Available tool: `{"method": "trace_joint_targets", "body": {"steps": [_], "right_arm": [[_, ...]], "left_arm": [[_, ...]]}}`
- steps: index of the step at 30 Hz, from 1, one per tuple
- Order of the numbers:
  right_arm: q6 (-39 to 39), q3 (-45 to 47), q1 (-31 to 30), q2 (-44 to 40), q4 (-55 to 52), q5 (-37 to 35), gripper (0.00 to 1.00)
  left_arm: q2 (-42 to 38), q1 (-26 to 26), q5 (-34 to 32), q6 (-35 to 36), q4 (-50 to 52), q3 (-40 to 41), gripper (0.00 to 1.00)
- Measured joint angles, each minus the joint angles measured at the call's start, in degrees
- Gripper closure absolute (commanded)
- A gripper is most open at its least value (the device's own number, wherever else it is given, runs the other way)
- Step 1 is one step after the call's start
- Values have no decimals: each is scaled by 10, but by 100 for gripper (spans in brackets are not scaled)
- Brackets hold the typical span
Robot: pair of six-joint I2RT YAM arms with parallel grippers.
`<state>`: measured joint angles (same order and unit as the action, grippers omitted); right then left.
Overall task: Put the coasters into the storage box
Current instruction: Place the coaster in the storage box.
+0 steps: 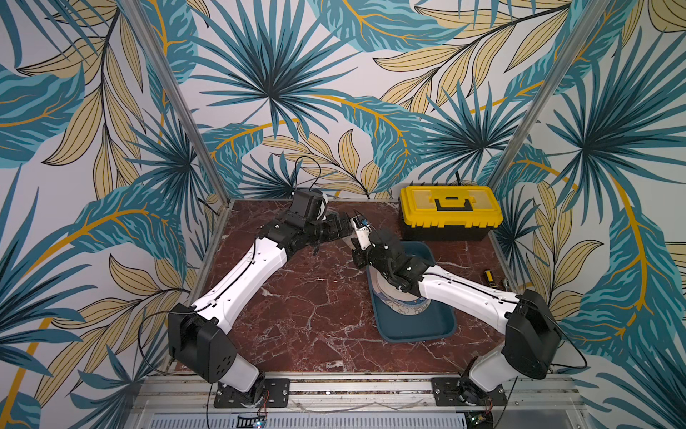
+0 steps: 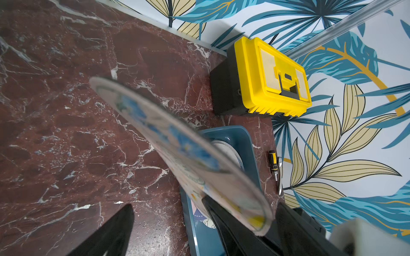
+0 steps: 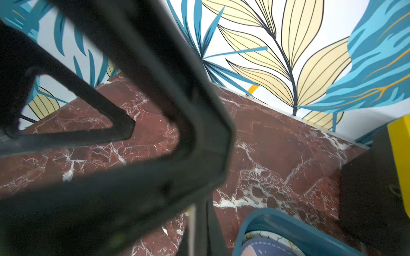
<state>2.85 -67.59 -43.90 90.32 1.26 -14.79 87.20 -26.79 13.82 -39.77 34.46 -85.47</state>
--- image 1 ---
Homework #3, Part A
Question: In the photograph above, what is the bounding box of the blue denim bears coaster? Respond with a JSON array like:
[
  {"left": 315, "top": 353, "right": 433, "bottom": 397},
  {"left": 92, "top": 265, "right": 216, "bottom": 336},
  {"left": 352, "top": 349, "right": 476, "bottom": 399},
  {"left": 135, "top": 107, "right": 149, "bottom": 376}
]
[{"left": 372, "top": 278, "right": 432, "bottom": 316}]

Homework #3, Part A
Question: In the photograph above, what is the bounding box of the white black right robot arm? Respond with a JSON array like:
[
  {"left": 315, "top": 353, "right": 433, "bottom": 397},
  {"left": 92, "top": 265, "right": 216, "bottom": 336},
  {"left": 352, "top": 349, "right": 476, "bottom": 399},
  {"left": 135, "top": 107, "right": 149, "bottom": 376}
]
[{"left": 350, "top": 226, "right": 562, "bottom": 394}]

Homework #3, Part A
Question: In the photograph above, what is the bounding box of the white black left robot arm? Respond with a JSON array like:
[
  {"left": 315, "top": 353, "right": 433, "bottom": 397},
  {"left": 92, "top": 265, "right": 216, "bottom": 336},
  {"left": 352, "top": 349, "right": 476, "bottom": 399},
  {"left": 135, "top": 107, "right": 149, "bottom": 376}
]
[{"left": 167, "top": 191, "right": 356, "bottom": 402}]

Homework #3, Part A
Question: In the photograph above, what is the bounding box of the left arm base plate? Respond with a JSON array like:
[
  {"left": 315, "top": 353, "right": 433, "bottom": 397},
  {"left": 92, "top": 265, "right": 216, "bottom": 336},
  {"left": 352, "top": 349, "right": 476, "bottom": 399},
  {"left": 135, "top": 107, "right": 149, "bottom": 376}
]
[{"left": 214, "top": 377, "right": 290, "bottom": 409}]

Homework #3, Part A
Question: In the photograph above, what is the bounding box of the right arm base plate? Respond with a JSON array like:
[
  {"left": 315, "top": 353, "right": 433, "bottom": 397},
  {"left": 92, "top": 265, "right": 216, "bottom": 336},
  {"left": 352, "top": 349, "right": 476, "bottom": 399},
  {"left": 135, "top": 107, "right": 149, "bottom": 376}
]
[{"left": 431, "top": 376, "right": 507, "bottom": 408}]

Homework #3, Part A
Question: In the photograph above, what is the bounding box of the yellow black toolbox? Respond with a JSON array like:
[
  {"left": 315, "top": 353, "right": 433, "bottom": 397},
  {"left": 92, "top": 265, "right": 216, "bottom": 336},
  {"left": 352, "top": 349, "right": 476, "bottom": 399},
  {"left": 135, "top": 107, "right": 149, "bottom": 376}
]
[{"left": 399, "top": 185, "right": 504, "bottom": 241}]

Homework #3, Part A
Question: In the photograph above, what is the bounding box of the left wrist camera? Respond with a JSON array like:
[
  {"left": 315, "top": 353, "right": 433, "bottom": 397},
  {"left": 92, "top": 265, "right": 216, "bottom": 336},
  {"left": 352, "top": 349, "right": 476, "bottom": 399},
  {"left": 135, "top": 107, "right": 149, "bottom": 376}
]
[{"left": 315, "top": 194, "right": 328, "bottom": 221}]

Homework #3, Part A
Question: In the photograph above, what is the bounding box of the teal plastic storage tray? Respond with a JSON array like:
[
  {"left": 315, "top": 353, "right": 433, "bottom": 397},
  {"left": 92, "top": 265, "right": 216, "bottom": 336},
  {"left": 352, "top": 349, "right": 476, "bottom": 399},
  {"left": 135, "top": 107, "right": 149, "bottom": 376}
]
[{"left": 366, "top": 266, "right": 457, "bottom": 343}]

